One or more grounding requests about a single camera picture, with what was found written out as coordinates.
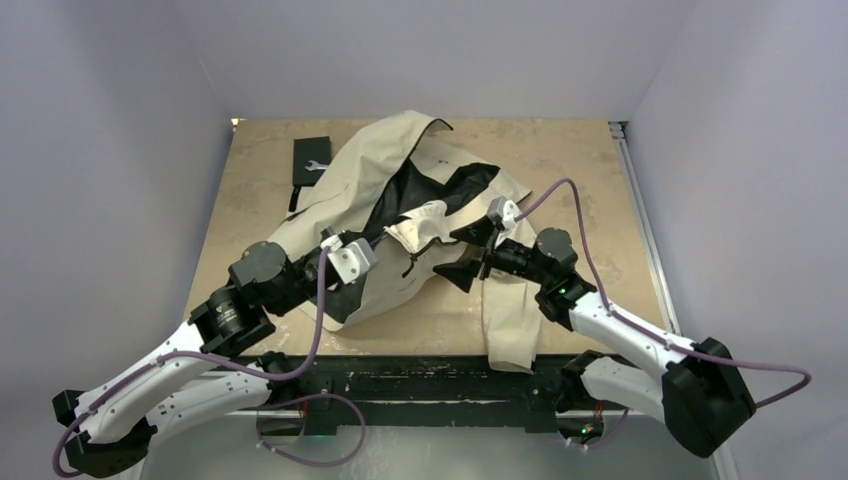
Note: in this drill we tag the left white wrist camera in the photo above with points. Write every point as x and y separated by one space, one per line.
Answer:
350 254

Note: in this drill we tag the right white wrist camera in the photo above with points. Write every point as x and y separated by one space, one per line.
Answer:
504 214

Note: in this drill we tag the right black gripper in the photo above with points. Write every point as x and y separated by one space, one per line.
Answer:
461 272

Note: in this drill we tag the black pouch with wrench logo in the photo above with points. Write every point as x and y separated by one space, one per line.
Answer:
311 157

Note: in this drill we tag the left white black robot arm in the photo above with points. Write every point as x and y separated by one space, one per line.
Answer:
193 376

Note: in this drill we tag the beige jacket with black lining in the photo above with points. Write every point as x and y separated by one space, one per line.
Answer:
407 190

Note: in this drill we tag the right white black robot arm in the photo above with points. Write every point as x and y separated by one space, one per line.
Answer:
693 388

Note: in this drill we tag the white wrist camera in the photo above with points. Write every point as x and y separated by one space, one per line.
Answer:
504 214
350 254

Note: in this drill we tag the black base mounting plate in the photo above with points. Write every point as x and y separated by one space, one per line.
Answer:
433 391

